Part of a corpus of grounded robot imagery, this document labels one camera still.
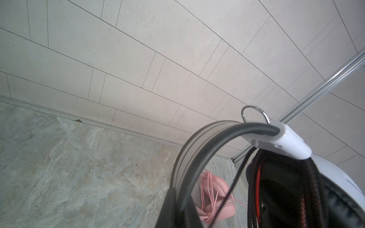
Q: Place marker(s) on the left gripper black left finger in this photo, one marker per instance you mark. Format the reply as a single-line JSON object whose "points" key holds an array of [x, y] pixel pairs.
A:
{"points": [[166, 217]]}

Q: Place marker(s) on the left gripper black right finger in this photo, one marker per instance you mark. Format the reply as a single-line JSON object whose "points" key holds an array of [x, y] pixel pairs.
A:
{"points": [[191, 218]]}

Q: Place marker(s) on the pink headphones with cable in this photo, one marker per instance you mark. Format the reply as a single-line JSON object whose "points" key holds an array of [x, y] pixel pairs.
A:
{"points": [[213, 190]]}

